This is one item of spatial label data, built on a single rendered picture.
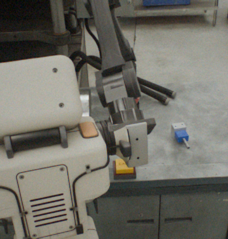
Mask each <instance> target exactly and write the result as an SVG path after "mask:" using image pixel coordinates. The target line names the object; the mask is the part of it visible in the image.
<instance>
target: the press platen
mask: <svg viewBox="0 0 228 239"><path fill-rule="evenodd" d="M74 1H75V0H62V2H63V10H64V14H73V15H74V16H75V17H76V13H75V12H76V10H74V8H73V7H67V6H71V5H74ZM65 10H74V11H75V12H73V11H65ZM76 19H77V21H78V22H79V23H82V22H83V18H76ZM28 40H38V41H42V42H46V43H50V44H53V45H55V46H65V45H67V44H69V43H70V42H71V34H70V31H68V30H67V29H66V31H65V32H64V33H60V34H57V33H54V30H53V22H52V15H51V7H50V0H0V42H9V41H28Z"/></svg>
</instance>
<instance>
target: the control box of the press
mask: <svg viewBox="0 0 228 239"><path fill-rule="evenodd" d="M120 3H121V7H118V8H115V11H114V12H115V14H116V17H117V18H120V17H121V16H133V15H134V0H120ZM74 10H76V18H85V27H86V30H87V31H88V33H89V35H90V36H91V37H92V38H93V40H94V41H95V42H96V44H97V47H98V50H99V55H100V58H101V59H102V53H101V48H100V44H99V41H98V39H97V38H96V36H95V35H94V34H93V33H92V31H91V30H90V28H89V25H88V18H90V19H94V16H91V17H90V16H89V14H88V12H87V10H86V8H85V6H84V2H83V0H75V1H74Z"/></svg>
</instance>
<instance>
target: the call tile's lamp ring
mask: <svg viewBox="0 0 228 239"><path fill-rule="evenodd" d="M113 168H114V175H136V170H135V167H133V170H134V173H126V174H115V161H113Z"/></svg>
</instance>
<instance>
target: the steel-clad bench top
mask: <svg viewBox="0 0 228 239"><path fill-rule="evenodd" d="M157 85H160V86H162V87H165V88H167V89H170V90H172V91H175V92H176V95H175V97H174V98H173V97H170V96H168V95H165V94H163V93H160V92H158V91H155V90H153V89H151V90H153V91H154V92H156V93H158V94H160V95H162V96H164V97H166V98H168V99H170V102H169V103H168V105H166V104H164V103H162V102H160V101H158V100H156V99H154V98H152V97H150V96H148V95H146V94H144V93H142V92H141V93H142V97H139V100H138V102H139V109H140V110H142V112H143V116H144V119H149V118H155V121H156V126H155V127H154V129H153V130H152V132H151V133H150V134H149V135H147V141H148V164H146V165H140V166H136V167H135V169H136V179H118V180H114V174H113V161H115V160H116V159H121V158H120V157H119V156H117V155H113V156H111V155H110V156H109V157H110V162H109V164H108V170H109V180H110V183H119V182H137V181H155V180H173V179H192V178H210V177H228V103H227V101H226V99H225V97H224V95H223V94H222V92H221V90H220V88H219V87H218V85H217V83H216V81H204V82H185V83H157ZM147 88H148V87H147ZM79 89H91V99H92V104H91V117H92V118H95V122H96V121H98V122H99V121H102V120H103V121H104V120H108V118H109V116H110V115H109V110H108V107H106V108H104V107H103V106H102V104H101V102H100V99H99V97H98V93H97V90H96V87H81V88H79ZM149 89H150V88H149ZM181 122H183V123H184V124H185V126H186V132H187V133H188V135H189V140H188V141H187V143H188V145H189V147H190V148H189V149H187V148H186V146H185V144H184V143H183V142H180V143H178V142H177V140H176V139H173V138H172V136H171V124H174V123H181Z"/></svg>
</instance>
